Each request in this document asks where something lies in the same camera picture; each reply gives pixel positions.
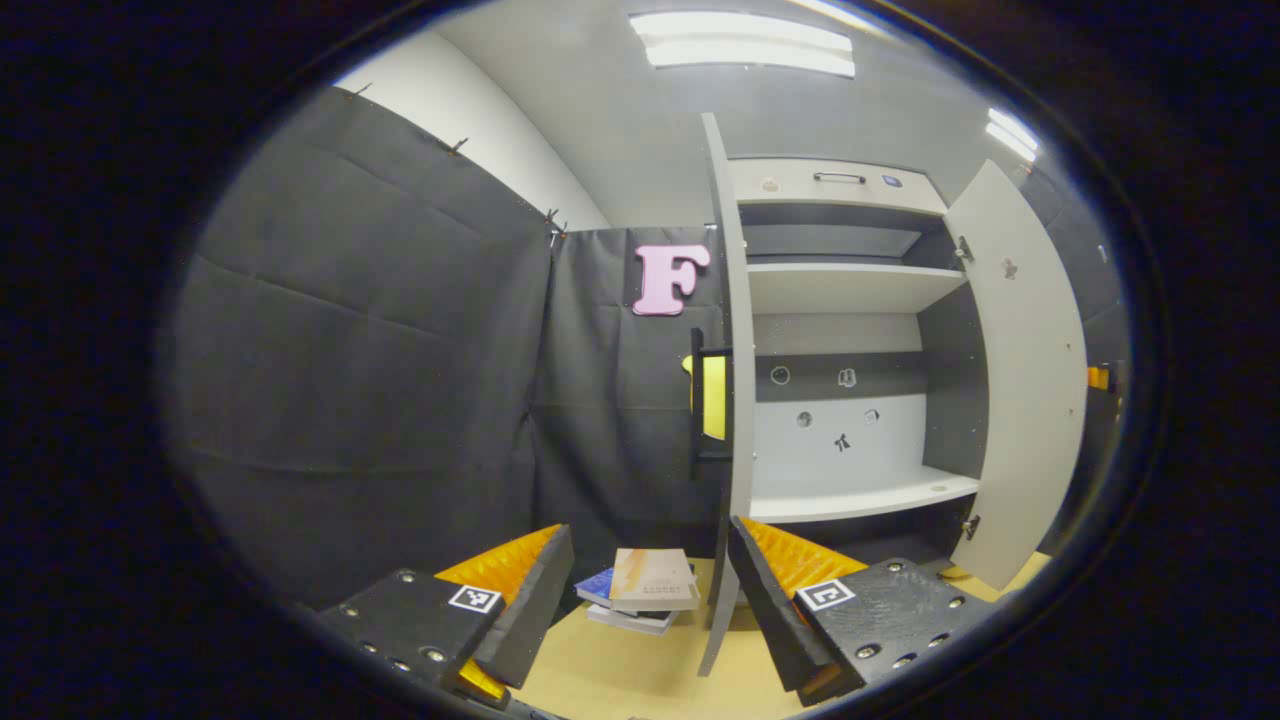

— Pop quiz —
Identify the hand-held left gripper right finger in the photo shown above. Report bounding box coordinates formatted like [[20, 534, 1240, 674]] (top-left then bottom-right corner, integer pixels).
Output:
[[727, 515, 1001, 707]]

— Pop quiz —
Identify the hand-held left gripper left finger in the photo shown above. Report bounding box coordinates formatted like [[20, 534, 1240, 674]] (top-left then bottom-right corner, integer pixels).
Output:
[[318, 523, 577, 710]]

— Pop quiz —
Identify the grey cabinet door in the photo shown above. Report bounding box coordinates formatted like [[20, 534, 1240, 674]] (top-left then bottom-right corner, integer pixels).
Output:
[[943, 160, 1089, 591], [697, 112, 756, 678]]

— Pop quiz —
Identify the grey cabinet with shelves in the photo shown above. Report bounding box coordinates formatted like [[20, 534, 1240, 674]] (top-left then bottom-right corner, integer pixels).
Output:
[[728, 155, 986, 573]]

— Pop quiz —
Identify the white book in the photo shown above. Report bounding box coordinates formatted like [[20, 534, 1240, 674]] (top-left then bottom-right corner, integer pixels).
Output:
[[585, 604, 681, 636]]

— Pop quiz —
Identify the beige cover book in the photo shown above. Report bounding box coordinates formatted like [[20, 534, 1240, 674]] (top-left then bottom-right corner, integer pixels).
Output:
[[610, 547, 701, 612]]

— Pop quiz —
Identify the small ceiling light panel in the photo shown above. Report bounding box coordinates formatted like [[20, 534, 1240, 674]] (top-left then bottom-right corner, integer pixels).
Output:
[[985, 107, 1041, 163]]

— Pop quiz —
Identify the black backdrop cloth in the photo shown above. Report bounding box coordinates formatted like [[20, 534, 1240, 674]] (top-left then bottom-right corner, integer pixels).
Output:
[[165, 85, 1131, 613]]

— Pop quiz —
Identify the large ceiling light panel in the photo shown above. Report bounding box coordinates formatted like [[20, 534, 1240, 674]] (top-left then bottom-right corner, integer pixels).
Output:
[[628, 10, 857, 79]]

